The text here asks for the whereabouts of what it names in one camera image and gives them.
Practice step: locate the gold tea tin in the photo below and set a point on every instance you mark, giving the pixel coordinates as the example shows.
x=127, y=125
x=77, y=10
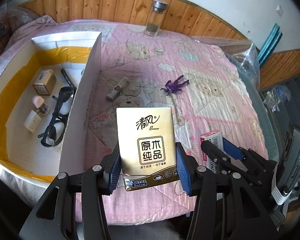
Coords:
x=45, y=82

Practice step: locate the clear plastic wrap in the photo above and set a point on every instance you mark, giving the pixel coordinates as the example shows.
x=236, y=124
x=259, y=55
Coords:
x=242, y=53

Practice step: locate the gold tissue pack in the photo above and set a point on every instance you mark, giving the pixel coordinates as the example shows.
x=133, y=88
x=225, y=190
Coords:
x=146, y=146

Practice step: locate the black sunglasses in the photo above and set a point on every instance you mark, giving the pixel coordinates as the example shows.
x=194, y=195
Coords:
x=54, y=132

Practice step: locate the right gripper camera unit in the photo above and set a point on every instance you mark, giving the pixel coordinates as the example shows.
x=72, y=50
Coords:
x=287, y=171

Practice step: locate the pink stapler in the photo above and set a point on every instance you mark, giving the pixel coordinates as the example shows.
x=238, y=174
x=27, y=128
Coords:
x=41, y=107

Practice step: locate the glass bottle metal lid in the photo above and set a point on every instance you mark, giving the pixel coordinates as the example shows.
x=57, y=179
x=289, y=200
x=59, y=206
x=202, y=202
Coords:
x=156, y=17

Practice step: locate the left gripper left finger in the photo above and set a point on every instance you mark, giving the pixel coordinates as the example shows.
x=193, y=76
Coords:
x=111, y=165

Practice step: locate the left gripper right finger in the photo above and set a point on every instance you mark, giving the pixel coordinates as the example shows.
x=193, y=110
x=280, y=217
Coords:
x=186, y=168

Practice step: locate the teal foam boards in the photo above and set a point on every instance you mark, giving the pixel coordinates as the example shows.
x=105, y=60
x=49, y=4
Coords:
x=270, y=44

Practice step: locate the white charger plug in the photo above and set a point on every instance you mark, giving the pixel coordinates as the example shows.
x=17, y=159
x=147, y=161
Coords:
x=32, y=121

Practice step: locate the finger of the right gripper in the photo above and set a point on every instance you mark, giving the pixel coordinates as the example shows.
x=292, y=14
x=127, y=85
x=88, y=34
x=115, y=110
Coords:
x=213, y=152
x=231, y=147

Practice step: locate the black marker pen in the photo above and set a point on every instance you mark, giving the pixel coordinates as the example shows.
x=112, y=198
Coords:
x=68, y=79

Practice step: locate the purple toy figure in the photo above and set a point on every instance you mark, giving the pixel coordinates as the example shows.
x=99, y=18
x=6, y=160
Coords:
x=175, y=86

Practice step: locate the pink cartoon quilt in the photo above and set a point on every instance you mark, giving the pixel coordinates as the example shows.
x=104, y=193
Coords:
x=215, y=104

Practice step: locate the white cardboard box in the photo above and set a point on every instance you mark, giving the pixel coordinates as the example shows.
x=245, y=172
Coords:
x=21, y=153

